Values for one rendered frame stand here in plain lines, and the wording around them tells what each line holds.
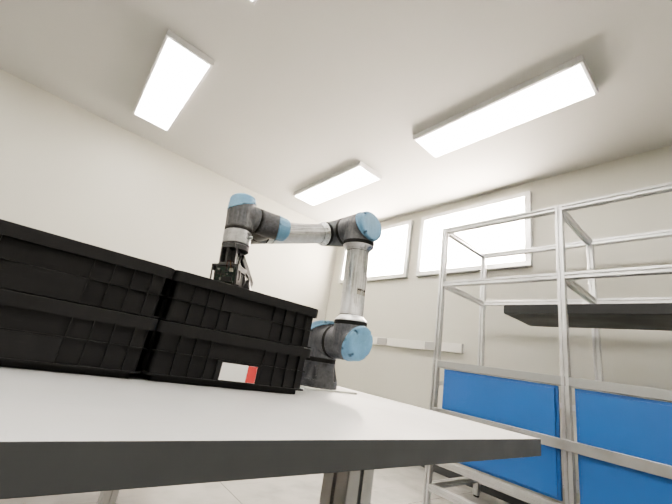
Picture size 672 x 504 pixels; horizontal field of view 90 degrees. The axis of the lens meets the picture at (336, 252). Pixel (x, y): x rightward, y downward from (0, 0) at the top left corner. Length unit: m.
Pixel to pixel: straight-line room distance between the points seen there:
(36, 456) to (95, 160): 4.00
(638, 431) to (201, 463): 2.10
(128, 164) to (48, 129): 0.69
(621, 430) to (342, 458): 1.90
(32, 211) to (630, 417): 4.57
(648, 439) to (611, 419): 0.14
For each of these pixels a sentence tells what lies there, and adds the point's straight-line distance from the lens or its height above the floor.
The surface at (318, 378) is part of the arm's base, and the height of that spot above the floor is 0.73.
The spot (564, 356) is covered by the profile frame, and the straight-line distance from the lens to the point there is 2.38.
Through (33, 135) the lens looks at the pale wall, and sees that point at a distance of 4.34.
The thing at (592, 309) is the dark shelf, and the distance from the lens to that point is 2.41.
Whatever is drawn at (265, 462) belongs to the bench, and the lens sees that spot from 0.46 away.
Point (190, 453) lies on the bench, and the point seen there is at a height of 0.69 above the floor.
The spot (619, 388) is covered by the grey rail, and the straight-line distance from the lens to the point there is 2.31.
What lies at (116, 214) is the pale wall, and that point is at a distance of 4.17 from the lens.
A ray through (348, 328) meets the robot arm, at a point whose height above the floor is 0.91.
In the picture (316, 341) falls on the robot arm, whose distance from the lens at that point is 1.25.
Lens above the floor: 0.80
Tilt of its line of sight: 18 degrees up
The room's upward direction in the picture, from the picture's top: 10 degrees clockwise
